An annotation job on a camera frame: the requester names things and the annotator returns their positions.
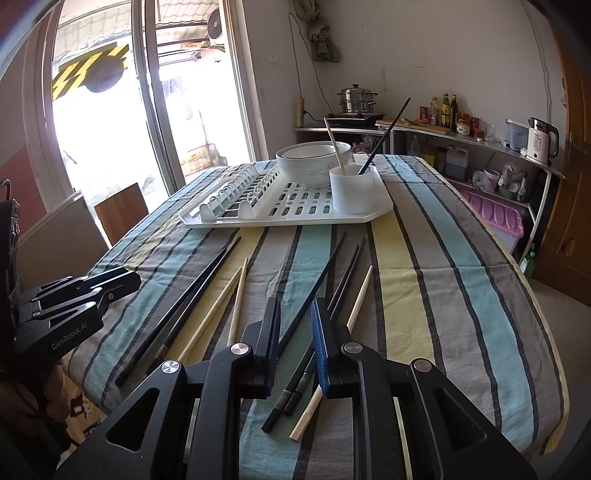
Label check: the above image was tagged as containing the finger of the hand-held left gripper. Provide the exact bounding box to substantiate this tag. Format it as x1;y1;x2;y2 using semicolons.
28;268;142;304
31;289;117;321

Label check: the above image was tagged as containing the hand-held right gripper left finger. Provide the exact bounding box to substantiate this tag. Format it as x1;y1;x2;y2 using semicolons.
53;296;281;480

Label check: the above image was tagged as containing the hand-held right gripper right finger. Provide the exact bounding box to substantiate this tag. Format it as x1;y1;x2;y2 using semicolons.
310;296;539;480

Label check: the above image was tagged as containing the white utensil cup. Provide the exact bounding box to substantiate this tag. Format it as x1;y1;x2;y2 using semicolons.
329;164;374;215

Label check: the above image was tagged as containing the person's left forearm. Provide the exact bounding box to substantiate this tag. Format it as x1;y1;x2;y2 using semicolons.
0;369;63;480

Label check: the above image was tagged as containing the person's left hand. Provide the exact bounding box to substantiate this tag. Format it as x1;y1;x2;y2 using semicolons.
42;364;71;417

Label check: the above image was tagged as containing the grey chair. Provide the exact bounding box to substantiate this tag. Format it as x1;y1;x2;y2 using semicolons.
16;191;112;288

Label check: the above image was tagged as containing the wooden chair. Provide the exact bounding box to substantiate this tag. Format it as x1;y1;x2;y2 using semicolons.
94;182;150;248

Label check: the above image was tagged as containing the striped tablecloth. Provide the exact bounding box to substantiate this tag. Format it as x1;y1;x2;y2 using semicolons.
65;154;571;480

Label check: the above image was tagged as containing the white plastic dish rack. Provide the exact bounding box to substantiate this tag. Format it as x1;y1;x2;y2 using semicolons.
179;161;394;229

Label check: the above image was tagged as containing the large white bowl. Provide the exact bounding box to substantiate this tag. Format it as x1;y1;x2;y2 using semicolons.
276;141;352;189

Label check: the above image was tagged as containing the sliding glass door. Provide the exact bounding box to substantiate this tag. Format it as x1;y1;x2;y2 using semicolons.
21;0;269;197

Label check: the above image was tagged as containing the small metal table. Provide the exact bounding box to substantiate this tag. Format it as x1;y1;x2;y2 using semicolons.
294;126;389;157

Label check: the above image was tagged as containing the yellow black striped sign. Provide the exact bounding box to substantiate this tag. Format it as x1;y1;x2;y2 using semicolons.
51;42;130;100

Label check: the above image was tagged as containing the pink lid storage box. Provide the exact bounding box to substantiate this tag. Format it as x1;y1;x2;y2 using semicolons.
455;188;527;256

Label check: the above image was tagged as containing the green plastic bottle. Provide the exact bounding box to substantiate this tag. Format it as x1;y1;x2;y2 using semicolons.
519;244;539;280

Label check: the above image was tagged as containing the black induction cooker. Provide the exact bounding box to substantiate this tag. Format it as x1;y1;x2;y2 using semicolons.
323;112;387;128

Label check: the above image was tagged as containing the grey plastic jug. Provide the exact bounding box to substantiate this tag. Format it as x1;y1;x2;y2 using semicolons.
445;145;470;180

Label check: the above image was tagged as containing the white plastic bag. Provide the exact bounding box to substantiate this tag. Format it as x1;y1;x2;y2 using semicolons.
471;168;502;195

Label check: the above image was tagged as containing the stainless steel steamer pot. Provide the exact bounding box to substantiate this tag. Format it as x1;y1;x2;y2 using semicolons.
337;83;378;114

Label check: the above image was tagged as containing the wooden cutting board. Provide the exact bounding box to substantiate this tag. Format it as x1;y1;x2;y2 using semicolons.
376;119;451;136

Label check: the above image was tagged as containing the clear plastic bag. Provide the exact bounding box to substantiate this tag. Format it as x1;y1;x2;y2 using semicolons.
499;163;530;202

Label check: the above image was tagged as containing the long metal shelf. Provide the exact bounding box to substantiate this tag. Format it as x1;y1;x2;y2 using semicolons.
375;121;567;278

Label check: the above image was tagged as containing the blue water pitcher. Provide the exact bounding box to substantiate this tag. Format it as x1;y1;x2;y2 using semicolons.
505;119;530;152

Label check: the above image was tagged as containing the hanging grey cloth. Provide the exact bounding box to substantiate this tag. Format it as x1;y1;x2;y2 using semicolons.
295;0;343;63

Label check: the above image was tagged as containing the wooden door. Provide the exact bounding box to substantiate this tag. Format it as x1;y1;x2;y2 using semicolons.
531;0;591;296

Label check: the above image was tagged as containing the white electric kettle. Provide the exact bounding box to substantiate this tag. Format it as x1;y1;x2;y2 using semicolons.
526;117;561;166

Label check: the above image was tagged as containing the black wall cable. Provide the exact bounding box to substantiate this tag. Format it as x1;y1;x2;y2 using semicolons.
288;11;334;119

